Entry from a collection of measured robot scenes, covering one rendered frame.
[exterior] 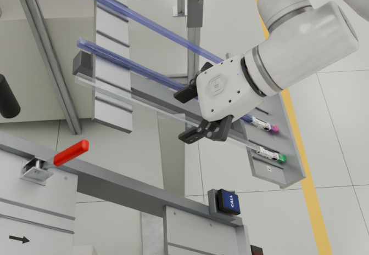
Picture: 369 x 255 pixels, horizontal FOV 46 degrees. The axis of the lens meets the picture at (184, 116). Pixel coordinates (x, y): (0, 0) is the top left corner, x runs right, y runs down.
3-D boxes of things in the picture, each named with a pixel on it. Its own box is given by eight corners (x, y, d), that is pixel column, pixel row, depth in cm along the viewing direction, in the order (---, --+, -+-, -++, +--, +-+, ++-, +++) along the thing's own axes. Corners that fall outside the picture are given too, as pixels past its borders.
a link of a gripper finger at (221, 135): (230, 92, 72) (203, 106, 75) (236, 131, 68) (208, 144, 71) (234, 95, 73) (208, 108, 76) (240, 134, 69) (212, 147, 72)
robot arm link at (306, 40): (249, 37, 67) (275, 89, 65) (326, -12, 60) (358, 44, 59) (267, 41, 74) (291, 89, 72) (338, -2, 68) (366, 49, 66)
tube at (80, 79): (279, 158, 96) (283, 156, 96) (280, 163, 95) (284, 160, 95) (74, 75, 67) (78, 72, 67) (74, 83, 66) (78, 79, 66)
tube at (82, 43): (271, 128, 101) (275, 126, 100) (272, 133, 100) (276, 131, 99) (77, 40, 72) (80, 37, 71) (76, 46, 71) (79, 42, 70)
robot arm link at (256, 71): (252, 33, 69) (236, 43, 71) (263, 74, 64) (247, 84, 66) (277, 58, 75) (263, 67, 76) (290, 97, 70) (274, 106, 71)
